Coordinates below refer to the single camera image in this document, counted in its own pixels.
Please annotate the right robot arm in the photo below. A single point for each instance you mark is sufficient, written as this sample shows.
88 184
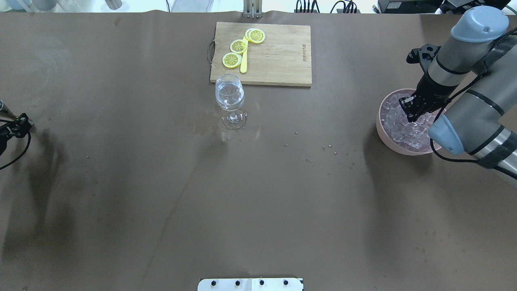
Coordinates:
470 81

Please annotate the steel jigger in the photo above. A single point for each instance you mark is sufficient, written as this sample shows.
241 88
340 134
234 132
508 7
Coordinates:
5 112

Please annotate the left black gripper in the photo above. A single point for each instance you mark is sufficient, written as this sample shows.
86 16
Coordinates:
9 130

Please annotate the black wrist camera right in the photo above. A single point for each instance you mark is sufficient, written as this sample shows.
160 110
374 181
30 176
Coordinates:
423 56

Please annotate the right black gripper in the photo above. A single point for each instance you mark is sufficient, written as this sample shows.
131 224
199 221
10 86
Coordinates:
432 91

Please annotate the black power adapter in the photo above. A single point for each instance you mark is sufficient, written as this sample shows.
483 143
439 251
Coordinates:
408 6

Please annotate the lemon slice middle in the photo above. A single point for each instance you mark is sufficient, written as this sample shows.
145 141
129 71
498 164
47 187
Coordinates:
239 46

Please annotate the yellow plastic knife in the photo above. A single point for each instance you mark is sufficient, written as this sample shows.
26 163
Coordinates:
244 62

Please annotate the lemon slice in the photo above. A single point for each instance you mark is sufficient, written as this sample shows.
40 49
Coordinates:
255 35
231 60
239 46

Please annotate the aluminium frame post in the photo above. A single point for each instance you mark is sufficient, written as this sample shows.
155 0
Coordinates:
252 9

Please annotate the clear wine glass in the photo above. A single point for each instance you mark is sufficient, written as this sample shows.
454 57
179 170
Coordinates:
229 94

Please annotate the pink bowl of ice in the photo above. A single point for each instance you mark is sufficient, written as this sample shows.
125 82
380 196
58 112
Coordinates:
397 132

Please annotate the bamboo cutting board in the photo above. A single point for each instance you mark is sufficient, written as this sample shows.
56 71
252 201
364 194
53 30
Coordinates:
284 58

